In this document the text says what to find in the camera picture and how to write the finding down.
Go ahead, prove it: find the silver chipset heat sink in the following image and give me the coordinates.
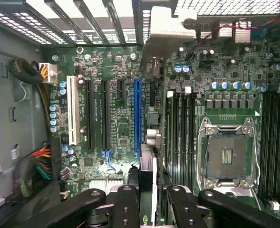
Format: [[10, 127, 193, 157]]
[[89, 177, 131, 191]]

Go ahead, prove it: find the metal socket cover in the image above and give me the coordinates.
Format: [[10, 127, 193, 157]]
[[203, 179, 258, 198]]

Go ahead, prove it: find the CPU socket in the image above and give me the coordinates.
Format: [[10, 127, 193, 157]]
[[198, 117, 261, 188]]

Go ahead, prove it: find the green motherboard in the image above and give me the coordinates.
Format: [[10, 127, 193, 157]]
[[41, 45, 280, 214]]

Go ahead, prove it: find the blue expansion slot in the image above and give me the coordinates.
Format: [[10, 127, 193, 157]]
[[133, 78, 143, 159]]

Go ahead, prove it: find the long black expansion slot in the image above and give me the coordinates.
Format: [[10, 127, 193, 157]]
[[86, 79, 97, 152], [101, 79, 112, 151]]

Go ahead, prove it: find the white expansion slot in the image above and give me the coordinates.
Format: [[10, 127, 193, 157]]
[[67, 75, 81, 146]]

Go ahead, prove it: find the open black PC case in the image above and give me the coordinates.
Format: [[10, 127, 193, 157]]
[[0, 0, 280, 228]]

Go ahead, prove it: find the multicolour power wire bundle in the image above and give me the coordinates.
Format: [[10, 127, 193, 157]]
[[12, 144, 53, 198]]

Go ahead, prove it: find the yellow black power wire bundle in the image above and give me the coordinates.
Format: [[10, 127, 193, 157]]
[[8, 58, 58, 141]]

